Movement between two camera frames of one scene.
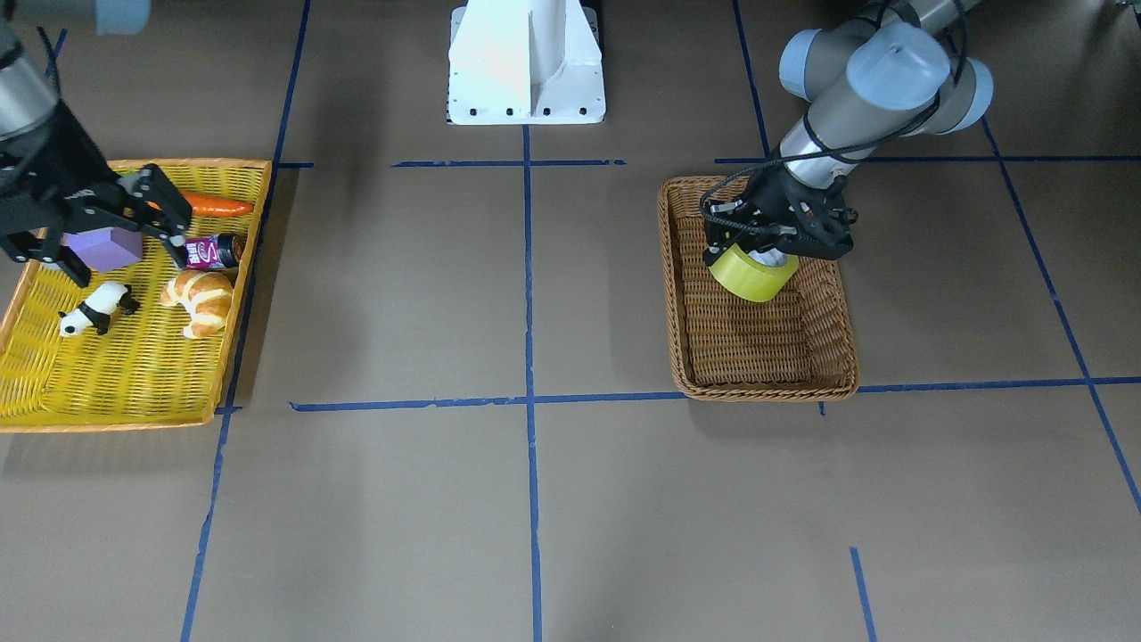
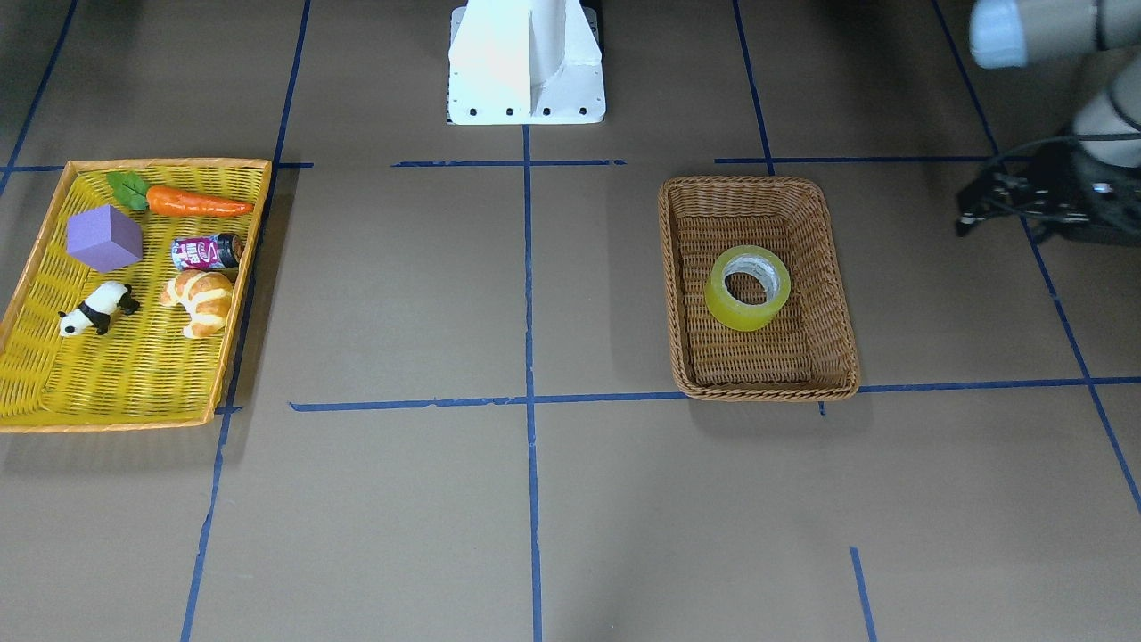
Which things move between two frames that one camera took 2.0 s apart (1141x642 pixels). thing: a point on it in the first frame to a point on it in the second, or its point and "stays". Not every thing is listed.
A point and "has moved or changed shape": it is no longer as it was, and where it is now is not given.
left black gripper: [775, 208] to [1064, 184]
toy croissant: [209, 297] stays
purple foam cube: [104, 249] stays
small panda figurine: [96, 308] stays
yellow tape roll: [743, 276] has moved or changed shape
